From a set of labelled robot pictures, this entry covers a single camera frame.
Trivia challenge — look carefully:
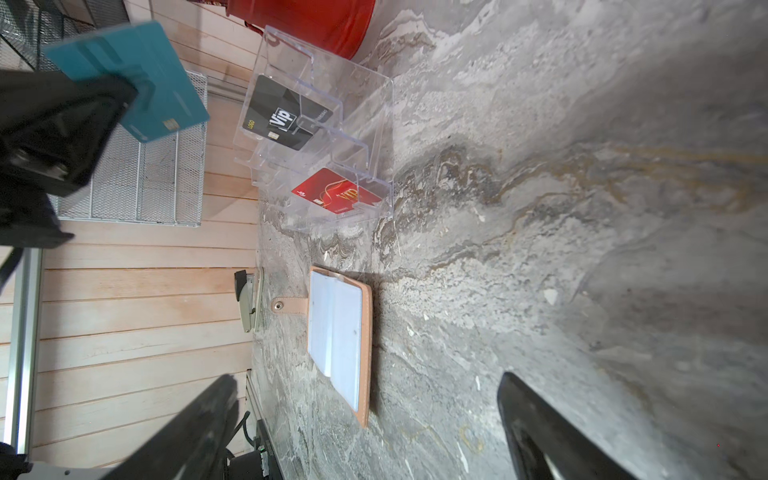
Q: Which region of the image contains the red pencil cup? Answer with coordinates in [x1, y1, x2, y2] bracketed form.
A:
[226, 0, 376, 59]

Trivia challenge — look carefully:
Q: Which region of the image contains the teal credit card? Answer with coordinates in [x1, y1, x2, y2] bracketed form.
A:
[42, 21, 210, 143]

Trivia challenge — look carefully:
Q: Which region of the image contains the pink card holder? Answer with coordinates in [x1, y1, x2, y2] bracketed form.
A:
[269, 265, 374, 428]

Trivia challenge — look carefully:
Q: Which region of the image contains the red credit card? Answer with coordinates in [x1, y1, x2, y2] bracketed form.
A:
[292, 168, 382, 215]

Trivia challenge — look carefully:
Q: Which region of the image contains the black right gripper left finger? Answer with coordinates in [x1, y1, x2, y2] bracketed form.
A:
[106, 374, 239, 480]

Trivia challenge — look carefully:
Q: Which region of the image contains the white wire mesh shelf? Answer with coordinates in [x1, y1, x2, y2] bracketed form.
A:
[56, 70, 209, 228]

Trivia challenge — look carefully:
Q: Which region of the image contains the aluminium frame rail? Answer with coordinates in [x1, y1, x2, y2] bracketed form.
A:
[3, 249, 43, 454]

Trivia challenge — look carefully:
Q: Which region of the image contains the clear acrylic organizer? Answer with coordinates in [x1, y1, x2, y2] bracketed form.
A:
[233, 26, 394, 233]

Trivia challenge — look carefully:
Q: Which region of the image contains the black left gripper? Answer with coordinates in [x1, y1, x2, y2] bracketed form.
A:
[1, 70, 138, 249]

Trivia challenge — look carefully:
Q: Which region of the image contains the black wire mesh basket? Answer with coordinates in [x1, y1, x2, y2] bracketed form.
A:
[1, 0, 129, 71]

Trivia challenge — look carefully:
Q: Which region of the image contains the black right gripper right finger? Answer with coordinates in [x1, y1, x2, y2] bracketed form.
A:
[497, 372, 634, 479]

